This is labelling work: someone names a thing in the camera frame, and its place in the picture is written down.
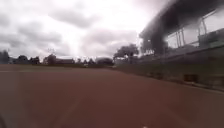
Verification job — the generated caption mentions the large dark tree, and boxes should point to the large dark tree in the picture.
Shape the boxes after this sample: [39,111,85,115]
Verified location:
[113,43,140,61]

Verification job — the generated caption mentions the red running track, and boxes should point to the red running track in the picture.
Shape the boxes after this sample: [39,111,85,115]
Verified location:
[0,64,224,128]

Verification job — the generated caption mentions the grass strip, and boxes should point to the grass strip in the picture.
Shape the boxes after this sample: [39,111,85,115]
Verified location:
[111,63,224,90]

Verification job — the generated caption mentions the row of trees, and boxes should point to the row of trees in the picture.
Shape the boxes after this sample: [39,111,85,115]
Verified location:
[0,49,115,69]

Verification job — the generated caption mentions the grandstand building with roof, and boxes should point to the grandstand building with roof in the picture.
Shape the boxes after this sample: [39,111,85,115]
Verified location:
[114,0,224,88]

